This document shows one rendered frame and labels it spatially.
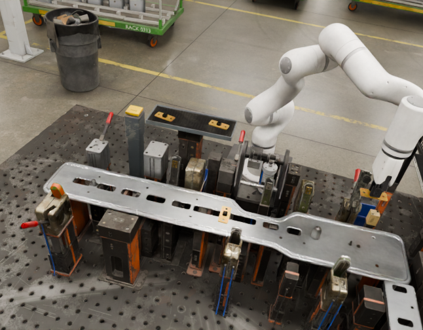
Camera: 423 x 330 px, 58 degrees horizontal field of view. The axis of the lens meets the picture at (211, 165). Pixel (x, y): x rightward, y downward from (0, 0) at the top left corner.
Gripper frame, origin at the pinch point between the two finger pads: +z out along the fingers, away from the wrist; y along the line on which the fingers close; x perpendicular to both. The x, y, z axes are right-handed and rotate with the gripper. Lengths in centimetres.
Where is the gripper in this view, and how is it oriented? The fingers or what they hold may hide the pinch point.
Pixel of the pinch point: (376, 188)
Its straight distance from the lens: 132.4
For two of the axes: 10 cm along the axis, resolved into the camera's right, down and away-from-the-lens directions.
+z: -0.9, 7.7, 6.3
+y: -2.2, 6.1, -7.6
